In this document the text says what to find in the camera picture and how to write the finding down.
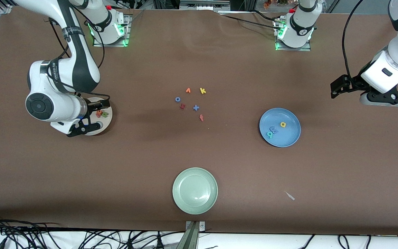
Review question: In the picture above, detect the beige brown plate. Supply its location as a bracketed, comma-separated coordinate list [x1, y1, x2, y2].
[82, 97, 113, 136]

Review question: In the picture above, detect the blue plate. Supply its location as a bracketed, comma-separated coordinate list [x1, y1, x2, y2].
[259, 108, 301, 148]

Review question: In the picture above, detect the brown table cover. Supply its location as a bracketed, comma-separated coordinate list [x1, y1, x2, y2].
[0, 6, 398, 236]

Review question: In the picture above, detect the pale green plate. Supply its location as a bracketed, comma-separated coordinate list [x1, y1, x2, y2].
[172, 167, 218, 215]

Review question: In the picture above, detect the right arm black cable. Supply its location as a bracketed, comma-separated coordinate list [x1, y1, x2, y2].
[49, 19, 112, 101]

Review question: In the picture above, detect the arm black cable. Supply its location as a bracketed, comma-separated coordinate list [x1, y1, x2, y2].
[49, 19, 112, 101]
[342, 0, 363, 78]

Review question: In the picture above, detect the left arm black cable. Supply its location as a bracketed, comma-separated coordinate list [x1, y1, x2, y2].
[342, 0, 363, 78]

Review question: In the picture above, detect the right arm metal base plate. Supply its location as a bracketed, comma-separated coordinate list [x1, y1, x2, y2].
[93, 14, 131, 47]

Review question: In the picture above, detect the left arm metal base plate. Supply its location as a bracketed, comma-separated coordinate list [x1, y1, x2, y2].
[274, 19, 312, 52]

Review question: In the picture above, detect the black base power cable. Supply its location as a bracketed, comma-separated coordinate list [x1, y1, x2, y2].
[220, 10, 286, 30]

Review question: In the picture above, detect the black floor cable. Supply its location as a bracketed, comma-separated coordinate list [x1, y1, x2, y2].
[0, 213, 63, 233]
[337, 234, 351, 249]

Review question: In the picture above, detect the aluminium frame structure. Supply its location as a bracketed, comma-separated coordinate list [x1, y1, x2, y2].
[180, 0, 230, 11]

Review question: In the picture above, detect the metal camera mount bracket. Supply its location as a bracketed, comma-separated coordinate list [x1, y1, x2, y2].
[185, 221, 206, 249]

